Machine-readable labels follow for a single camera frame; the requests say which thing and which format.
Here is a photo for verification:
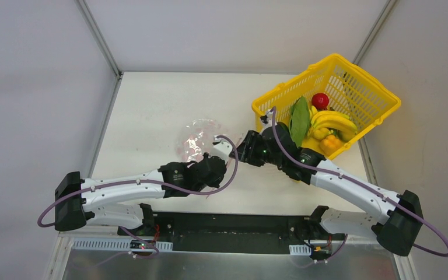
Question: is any clear pink-dotted zip bag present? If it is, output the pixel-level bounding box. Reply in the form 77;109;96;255
174;118;244;200

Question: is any green leaf vegetable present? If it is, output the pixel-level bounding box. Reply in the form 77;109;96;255
289;96;310;147

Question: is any yellow banana bunch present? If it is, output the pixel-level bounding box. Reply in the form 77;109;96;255
306;106;358;142

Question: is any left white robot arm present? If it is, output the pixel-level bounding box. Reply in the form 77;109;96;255
53;153;229;236

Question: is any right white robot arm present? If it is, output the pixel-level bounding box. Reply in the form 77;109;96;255
237;122;423;256

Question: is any orange bell pepper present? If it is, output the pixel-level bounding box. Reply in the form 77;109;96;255
319;135;344;156

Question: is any red tomato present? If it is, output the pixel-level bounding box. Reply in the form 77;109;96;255
311;93;330;110

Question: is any yellow plastic basket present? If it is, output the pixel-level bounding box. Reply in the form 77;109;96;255
251;54;401;159

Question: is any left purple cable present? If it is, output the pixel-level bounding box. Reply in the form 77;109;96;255
37;135;239;229

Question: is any purple cable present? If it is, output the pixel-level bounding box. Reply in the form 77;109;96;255
37;135;239;229
270;106;448;258

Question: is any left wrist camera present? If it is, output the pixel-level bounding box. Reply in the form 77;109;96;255
209;135;233;162

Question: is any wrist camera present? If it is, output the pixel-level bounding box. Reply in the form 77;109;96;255
209;135;233;162
260;110;274;134

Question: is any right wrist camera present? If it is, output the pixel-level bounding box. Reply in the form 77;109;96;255
260;110;274;134

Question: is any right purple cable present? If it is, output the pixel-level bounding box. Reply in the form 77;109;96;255
270;106;448;258

